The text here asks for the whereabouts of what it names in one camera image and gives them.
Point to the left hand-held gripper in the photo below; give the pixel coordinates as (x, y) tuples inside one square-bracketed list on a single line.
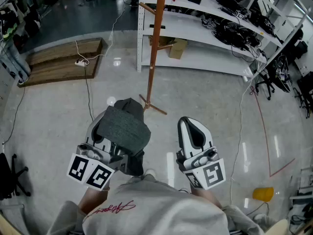
[(93, 174)]

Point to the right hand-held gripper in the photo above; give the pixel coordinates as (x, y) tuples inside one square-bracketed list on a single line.
[(212, 174)]

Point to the brown wooden coat rack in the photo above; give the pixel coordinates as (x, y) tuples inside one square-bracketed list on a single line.
[(154, 48)]

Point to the person's right forearm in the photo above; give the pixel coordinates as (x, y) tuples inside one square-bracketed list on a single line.
[(205, 196)]

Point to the person's left forearm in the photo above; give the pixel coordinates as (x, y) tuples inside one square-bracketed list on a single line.
[(91, 201)]

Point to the person's grey trousers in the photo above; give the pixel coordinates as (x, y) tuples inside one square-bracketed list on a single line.
[(138, 178)]

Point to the person's white right shoe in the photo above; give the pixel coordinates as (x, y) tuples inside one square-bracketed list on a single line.
[(150, 173)]

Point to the white metal shelf unit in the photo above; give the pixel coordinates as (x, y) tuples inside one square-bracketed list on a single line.
[(195, 60)]

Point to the white power strip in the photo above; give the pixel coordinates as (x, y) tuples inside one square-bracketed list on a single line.
[(80, 63)]

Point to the person's grey sweatshirt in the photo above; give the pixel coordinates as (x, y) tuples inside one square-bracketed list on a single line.
[(156, 212)]

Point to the yellow plastic bin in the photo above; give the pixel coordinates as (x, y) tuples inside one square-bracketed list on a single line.
[(263, 194)]

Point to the low wooden step platform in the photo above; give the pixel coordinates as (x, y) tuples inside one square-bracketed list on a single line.
[(58, 65)]

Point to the black office chair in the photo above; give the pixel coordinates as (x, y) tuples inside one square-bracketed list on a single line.
[(6, 177), (305, 89), (267, 82)]

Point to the closed cardboard box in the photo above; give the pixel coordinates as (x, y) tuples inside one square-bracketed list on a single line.
[(178, 49)]

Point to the open cardboard box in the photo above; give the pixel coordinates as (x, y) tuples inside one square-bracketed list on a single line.
[(165, 41)]

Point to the flat black device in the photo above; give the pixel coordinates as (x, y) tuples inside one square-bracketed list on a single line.
[(157, 26)]

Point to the light wooden board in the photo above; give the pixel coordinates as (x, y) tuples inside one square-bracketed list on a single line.
[(278, 227)]

